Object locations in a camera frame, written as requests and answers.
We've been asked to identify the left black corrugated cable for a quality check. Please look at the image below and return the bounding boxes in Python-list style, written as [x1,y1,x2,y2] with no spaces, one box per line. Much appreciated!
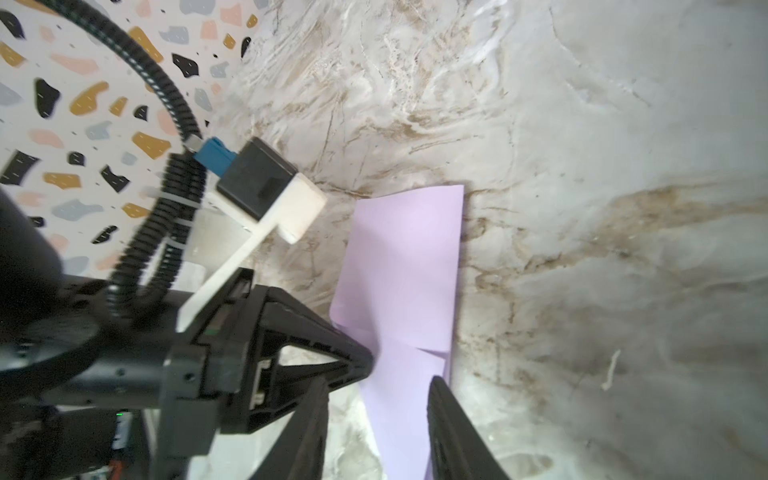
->
[35,0,211,328]

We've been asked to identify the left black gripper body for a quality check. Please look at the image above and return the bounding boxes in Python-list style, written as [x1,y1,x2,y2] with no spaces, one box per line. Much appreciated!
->
[1,268,264,479]

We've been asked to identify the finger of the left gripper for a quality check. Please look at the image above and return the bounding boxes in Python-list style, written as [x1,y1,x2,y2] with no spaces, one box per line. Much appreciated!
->
[236,286,374,434]

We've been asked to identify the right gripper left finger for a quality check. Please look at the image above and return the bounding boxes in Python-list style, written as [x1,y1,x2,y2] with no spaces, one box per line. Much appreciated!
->
[251,378,329,480]

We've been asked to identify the lilac square paper sheet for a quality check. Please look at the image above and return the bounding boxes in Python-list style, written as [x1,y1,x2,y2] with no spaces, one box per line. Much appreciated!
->
[330,185,464,479]

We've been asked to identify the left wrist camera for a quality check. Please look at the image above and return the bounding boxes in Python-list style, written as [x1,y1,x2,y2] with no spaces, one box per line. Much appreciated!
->
[176,136,327,332]

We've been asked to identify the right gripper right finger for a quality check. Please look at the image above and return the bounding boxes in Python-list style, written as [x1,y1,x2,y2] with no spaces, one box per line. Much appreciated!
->
[427,376,509,480]

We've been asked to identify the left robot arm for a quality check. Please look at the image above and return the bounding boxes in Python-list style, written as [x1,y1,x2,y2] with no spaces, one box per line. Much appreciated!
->
[1,197,373,479]

